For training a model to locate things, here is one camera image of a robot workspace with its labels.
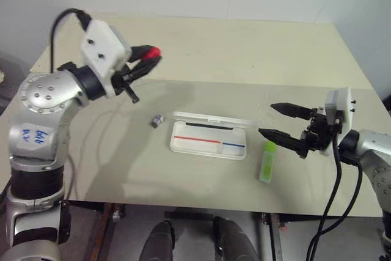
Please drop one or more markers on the green highlighter marker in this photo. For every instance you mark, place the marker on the green highlighter marker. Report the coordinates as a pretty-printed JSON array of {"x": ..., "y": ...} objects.
[{"x": 267, "y": 163}]

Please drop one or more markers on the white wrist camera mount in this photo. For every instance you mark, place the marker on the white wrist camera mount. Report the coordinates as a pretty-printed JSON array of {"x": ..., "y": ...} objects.
[
  {"x": 343, "y": 111},
  {"x": 97, "y": 47}
]

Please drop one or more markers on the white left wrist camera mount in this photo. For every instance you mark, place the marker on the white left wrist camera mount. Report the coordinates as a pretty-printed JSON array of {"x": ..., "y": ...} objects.
[{"x": 97, "y": 47}]

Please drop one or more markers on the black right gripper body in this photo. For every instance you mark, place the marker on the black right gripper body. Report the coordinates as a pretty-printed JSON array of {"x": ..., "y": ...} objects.
[{"x": 319, "y": 134}]

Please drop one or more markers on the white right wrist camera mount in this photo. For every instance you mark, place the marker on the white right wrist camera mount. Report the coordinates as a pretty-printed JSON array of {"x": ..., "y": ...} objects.
[{"x": 343, "y": 111}]

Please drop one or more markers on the metal table leg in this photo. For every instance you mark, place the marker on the metal table leg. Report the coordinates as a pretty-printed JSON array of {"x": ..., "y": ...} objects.
[{"x": 272, "y": 236}]

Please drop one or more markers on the small grey sharpener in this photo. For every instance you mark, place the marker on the small grey sharpener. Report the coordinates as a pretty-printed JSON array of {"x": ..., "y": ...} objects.
[{"x": 158, "y": 120}]

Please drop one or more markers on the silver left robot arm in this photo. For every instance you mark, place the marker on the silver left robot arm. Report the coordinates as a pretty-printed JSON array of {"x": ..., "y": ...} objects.
[{"x": 42, "y": 93}]

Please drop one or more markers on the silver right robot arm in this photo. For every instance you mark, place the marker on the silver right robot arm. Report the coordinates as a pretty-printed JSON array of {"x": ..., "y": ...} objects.
[{"x": 372, "y": 145}]

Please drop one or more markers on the dark rounded shape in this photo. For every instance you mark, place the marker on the dark rounded shape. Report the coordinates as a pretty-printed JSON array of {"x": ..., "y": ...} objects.
[
  {"x": 235, "y": 242},
  {"x": 157, "y": 242}
]

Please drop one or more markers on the black table frame bar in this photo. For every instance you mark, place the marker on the black table frame bar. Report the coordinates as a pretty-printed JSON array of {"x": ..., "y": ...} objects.
[{"x": 189, "y": 214}]

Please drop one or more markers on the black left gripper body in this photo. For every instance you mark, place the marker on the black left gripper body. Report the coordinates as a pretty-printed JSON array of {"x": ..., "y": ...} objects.
[{"x": 122, "y": 79}]

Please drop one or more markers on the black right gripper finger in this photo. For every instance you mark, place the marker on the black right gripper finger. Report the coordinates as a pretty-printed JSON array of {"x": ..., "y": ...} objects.
[
  {"x": 293, "y": 110},
  {"x": 284, "y": 140}
]

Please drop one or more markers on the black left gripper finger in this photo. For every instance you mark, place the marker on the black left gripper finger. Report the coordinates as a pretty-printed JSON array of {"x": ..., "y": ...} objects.
[
  {"x": 137, "y": 53},
  {"x": 143, "y": 68}
]

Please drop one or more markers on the brown table leg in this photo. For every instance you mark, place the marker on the brown table leg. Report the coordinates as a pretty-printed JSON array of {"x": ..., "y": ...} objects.
[{"x": 102, "y": 233}]

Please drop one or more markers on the white plastic pencil case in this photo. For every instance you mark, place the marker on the white plastic pencil case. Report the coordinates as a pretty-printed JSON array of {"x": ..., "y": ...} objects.
[{"x": 198, "y": 148}]

